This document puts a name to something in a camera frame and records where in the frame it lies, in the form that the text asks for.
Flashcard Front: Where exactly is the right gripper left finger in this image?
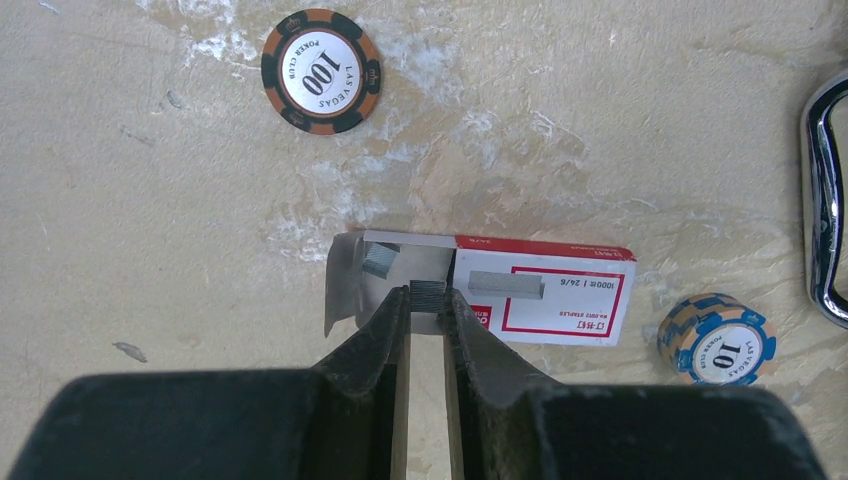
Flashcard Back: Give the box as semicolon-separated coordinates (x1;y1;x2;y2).
10;287;411;479

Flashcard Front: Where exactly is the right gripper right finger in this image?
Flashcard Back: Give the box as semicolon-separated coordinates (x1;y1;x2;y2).
442;289;826;479

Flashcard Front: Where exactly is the red staple box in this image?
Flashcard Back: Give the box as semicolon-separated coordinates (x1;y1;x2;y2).
324;230;637;346

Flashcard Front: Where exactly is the staple strip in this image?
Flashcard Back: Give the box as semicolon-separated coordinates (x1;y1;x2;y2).
362;242;400;279
409;280;447;314

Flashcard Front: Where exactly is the black aluminium poker case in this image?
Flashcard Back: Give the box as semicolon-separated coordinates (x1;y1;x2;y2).
800;70;847;329

